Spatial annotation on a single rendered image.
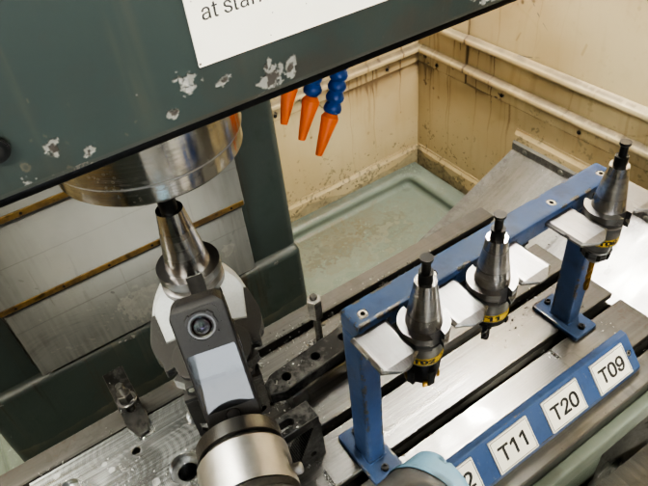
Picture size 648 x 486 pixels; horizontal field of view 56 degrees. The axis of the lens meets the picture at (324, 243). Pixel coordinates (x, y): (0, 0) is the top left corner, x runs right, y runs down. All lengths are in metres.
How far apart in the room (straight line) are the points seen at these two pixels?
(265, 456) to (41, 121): 0.31
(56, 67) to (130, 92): 0.03
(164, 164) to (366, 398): 0.49
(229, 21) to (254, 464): 0.32
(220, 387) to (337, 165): 1.38
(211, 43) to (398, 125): 1.66
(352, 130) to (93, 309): 0.95
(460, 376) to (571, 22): 0.80
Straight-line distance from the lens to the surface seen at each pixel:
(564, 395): 1.03
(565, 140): 1.57
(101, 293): 1.17
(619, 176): 0.87
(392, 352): 0.71
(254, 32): 0.29
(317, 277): 1.69
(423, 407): 1.04
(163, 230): 0.57
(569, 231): 0.88
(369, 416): 0.87
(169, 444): 0.96
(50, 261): 1.09
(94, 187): 0.47
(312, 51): 0.31
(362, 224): 1.85
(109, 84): 0.27
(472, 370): 1.09
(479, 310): 0.75
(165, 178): 0.46
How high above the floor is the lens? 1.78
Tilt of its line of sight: 42 degrees down
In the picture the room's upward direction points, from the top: 7 degrees counter-clockwise
